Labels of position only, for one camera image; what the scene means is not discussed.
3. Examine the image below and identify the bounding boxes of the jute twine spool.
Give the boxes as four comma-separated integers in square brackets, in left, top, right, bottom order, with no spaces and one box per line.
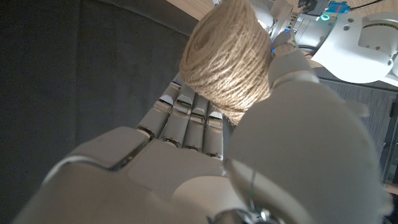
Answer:
[179,0,274,125]

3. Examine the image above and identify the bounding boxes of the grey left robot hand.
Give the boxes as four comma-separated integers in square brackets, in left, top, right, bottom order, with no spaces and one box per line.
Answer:
[248,0,337,55]

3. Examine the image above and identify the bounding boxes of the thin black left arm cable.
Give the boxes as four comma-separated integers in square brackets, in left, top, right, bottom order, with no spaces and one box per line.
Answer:
[325,0,386,15]

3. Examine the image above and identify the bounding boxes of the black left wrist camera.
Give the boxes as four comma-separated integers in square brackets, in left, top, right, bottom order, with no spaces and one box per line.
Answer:
[297,0,329,16]

